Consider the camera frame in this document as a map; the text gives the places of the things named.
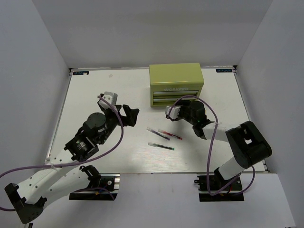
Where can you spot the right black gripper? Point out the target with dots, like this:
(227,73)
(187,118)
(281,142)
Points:
(179,117)

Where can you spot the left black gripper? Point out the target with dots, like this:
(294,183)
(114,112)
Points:
(131,115)

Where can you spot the purple gel pen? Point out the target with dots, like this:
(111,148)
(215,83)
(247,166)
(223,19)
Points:
(158,134)

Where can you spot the red gel pen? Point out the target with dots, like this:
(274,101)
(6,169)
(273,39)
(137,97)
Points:
(170,134)

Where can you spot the green metal drawer chest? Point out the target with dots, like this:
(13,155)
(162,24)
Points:
(175,77)

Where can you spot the green gel pen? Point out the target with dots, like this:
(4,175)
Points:
(161,146)

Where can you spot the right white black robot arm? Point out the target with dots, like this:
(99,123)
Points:
(247,143)

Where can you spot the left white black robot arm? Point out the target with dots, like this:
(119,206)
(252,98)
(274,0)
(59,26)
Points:
(68,171)

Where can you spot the right blue table label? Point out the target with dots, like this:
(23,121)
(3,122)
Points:
(224,70)

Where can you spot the blue table label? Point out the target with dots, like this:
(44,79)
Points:
(224,70)
(80,73)

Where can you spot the left blue table label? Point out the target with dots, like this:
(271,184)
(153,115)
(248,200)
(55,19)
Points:
(80,73)

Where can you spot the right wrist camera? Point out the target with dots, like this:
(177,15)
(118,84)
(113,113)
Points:
(172,112)

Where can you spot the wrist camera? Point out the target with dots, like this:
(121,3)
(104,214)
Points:
(172,112)
(107,101)

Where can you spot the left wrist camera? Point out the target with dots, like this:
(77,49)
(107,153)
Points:
(107,101)

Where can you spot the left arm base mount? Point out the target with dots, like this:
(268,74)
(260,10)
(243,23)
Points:
(104,189)

